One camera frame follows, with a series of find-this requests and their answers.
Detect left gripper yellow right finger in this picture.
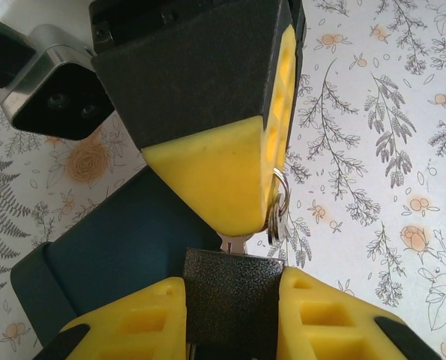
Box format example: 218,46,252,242
277,266,445,360

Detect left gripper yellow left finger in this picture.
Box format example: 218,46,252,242
31,276,189,360

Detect silver key ring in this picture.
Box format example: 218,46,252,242
270,166,290,213

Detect black textured padlock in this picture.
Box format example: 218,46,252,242
182,247,286,360

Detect spare silver key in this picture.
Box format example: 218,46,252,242
277,209,291,243
265,193,282,245

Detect dark blue painted-print box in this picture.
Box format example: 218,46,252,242
10,166,224,350

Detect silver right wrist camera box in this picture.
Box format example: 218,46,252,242
0,23,117,143

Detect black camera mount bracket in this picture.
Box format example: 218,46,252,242
0,13,36,90

